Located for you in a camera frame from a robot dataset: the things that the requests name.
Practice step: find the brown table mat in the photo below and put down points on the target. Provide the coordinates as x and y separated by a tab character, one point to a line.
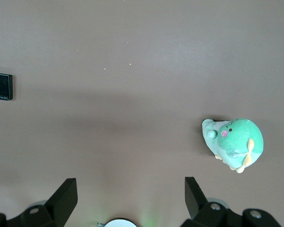
132	106

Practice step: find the green dinosaur plush toy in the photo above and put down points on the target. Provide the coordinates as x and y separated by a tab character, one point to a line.
241	139

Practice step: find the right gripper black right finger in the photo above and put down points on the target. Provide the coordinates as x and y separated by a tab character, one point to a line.
196	203

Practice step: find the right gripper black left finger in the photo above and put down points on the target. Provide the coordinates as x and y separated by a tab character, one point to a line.
59	203

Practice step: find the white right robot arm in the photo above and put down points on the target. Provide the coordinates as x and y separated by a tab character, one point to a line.
120	223

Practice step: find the black flip phone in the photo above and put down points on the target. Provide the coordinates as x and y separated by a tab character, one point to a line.
0	86

